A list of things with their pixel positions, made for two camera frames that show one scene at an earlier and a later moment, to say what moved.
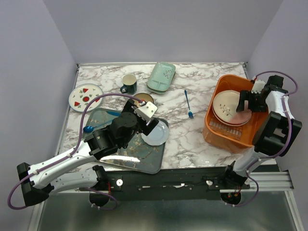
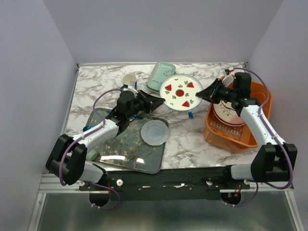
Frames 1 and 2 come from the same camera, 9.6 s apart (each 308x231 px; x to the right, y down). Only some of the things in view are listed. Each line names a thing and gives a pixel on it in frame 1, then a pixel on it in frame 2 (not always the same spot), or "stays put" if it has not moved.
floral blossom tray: x=136 y=154 stays put
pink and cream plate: x=224 y=106 stays put
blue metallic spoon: x=89 y=129 stays put
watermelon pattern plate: x=81 y=95 -> x=179 y=90
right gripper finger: x=244 y=95 -> x=210 y=93
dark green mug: x=129 y=84 stays put
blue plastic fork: x=190 y=115 stays put
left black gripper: x=130 y=107 -> x=153 y=101
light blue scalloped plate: x=158 y=135 stays put
